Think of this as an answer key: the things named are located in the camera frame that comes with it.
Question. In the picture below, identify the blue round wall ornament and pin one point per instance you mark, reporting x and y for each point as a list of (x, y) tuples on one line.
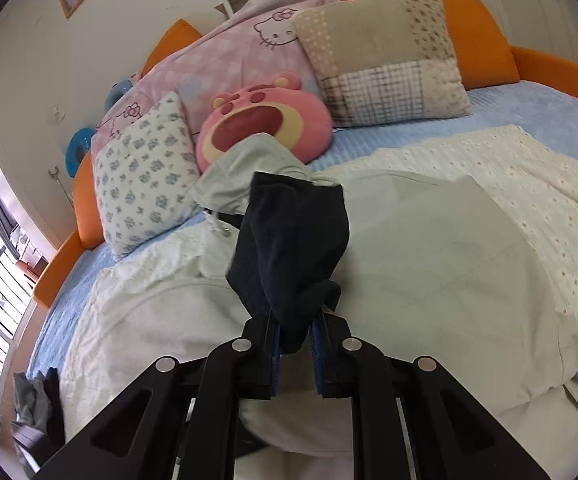
[(79, 150), (118, 94)]

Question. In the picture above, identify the pale green hooded sweatshirt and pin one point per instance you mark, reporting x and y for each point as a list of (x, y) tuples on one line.
[(419, 260)]

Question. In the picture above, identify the white blue floral pillow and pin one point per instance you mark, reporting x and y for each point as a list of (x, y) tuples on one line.
[(144, 175)]

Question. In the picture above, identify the pink bear plush pillow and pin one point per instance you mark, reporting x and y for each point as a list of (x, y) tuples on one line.
[(254, 120)]

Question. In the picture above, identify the cream daisy eyelet blanket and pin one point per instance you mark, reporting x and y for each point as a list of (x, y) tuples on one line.
[(544, 185)]

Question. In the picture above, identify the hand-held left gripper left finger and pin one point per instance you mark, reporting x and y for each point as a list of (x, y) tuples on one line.
[(275, 360)]

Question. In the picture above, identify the grey clothes pile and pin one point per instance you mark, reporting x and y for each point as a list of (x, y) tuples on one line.
[(34, 400)]

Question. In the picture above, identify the pink cat print quilt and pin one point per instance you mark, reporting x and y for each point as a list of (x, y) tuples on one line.
[(249, 45)]

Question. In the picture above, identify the beige patchwork pillow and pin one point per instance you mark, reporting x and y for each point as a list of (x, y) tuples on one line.
[(384, 60)]

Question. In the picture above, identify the white bedside shelf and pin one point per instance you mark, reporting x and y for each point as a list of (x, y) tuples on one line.
[(234, 2)]

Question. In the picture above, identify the orange bed frame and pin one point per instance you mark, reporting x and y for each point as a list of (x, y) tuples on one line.
[(484, 40)]

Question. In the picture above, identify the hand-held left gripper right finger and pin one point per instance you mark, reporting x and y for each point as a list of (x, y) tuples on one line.
[(317, 355)]

